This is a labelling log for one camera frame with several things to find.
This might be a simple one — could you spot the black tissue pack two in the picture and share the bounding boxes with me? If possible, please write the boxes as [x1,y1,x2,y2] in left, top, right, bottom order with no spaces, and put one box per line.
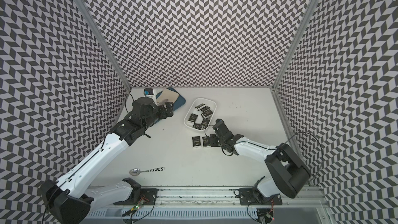
[202,136,211,148]

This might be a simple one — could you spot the black tissue pack one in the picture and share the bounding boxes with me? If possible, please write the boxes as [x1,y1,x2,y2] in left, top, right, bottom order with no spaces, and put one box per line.
[192,136,202,148]

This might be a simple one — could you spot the black tissue pack four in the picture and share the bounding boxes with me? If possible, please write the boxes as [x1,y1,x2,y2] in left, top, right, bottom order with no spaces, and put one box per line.
[201,109,213,119]

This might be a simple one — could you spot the white storage box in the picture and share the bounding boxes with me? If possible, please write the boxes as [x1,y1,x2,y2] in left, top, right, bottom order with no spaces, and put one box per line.
[183,97,217,132]

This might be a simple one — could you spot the black tissue pack three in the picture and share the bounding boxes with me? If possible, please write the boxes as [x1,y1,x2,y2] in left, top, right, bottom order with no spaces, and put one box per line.
[195,103,206,111]

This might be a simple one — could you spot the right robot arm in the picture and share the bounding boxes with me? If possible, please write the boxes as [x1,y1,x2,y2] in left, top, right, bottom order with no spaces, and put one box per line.
[212,119,311,204]

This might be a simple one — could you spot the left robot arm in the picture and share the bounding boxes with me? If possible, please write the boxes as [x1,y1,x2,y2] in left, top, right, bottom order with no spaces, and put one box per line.
[39,97,174,224]

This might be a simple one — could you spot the beige folded cloth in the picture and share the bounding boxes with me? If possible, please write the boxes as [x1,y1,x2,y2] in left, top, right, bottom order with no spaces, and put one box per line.
[157,89,180,105]

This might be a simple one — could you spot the black tissue pack five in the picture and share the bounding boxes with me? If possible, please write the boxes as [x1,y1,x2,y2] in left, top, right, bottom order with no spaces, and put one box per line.
[193,123,203,130]

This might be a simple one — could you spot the black tissue pack six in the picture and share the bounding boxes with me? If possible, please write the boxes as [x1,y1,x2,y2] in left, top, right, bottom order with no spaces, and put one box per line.
[201,118,210,130]

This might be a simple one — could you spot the black tissue pack seven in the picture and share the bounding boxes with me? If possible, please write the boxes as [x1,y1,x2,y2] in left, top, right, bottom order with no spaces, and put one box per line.
[188,114,198,123]

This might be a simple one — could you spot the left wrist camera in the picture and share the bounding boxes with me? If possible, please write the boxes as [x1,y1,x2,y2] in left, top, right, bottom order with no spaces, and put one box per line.
[144,88,157,104]

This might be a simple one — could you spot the spoon with patterned handle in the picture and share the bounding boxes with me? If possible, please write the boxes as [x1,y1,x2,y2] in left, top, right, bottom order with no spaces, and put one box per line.
[129,167,165,176]

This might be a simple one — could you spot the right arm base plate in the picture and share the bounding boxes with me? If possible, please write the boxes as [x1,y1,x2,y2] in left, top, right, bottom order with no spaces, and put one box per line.
[237,188,283,206]

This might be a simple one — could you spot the aluminium front rail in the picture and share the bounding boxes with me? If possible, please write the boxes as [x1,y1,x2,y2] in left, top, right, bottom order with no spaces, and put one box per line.
[83,183,329,210]

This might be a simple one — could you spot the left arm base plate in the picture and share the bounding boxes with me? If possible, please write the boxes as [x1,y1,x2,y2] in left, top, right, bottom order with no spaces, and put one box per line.
[113,188,159,206]

